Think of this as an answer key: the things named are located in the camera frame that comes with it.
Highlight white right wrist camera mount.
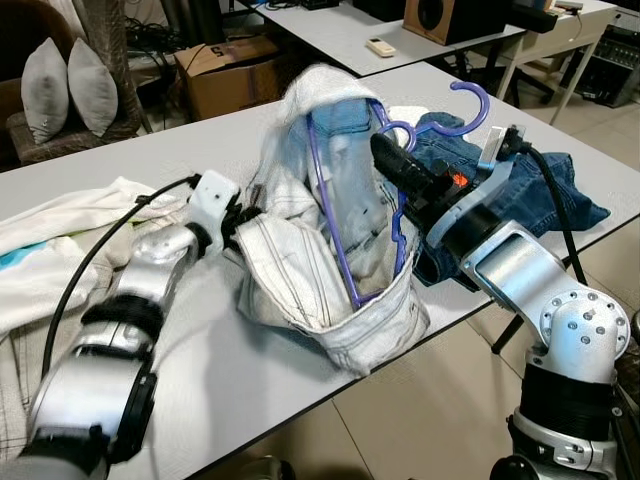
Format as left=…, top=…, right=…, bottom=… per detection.
left=425, top=125, right=521, bottom=246

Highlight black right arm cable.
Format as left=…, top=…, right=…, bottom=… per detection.
left=505, top=130, right=591, bottom=291

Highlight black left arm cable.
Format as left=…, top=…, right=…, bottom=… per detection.
left=38, top=172, right=203, bottom=381

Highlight wooden loudspeaker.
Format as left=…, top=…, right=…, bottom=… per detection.
left=403, top=0, right=508, bottom=46

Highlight purple plastic clothes hanger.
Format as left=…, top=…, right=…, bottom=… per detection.
left=305, top=80, right=493, bottom=311

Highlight white denim jacket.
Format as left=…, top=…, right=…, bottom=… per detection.
left=232, top=63, right=433, bottom=379

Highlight grey top table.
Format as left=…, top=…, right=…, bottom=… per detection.
left=235, top=0, right=531, bottom=79

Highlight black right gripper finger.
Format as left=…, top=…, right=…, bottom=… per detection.
left=380, top=133, right=427, bottom=161
left=372, top=134, right=419, bottom=181

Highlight cardboard box black mark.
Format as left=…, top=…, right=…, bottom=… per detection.
left=175, top=35, right=286, bottom=121

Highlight black audio equipment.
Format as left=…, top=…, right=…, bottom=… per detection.
left=570, top=25, right=640, bottom=106

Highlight grey pillow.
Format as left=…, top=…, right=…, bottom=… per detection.
left=67, top=38, right=121, bottom=138
left=20, top=38, right=71, bottom=146

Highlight white remote control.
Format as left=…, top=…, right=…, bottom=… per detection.
left=366, top=37, right=397, bottom=58

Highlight blue denim jeans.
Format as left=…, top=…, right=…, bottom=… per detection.
left=405, top=110, right=613, bottom=289

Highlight large white table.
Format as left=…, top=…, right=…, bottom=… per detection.
left=0, top=58, right=640, bottom=480

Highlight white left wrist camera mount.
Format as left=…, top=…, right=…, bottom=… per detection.
left=185, top=170, right=241, bottom=251

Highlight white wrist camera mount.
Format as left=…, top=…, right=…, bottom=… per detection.
left=425, top=125, right=521, bottom=246
left=185, top=170, right=241, bottom=251

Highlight brown wicker chair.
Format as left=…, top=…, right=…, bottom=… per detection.
left=0, top=0, right=146, bottom=166

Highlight small white side table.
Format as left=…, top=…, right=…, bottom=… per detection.
left=495, top=0, right=621, bottom=126

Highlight white checked cloth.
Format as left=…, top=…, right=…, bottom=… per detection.
left=0, top=325, right=46, bottom=463

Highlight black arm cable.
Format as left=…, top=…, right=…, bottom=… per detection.
left=38, top=172, right=203, bottom=381
left=505, top=130, right=591, bottom=291

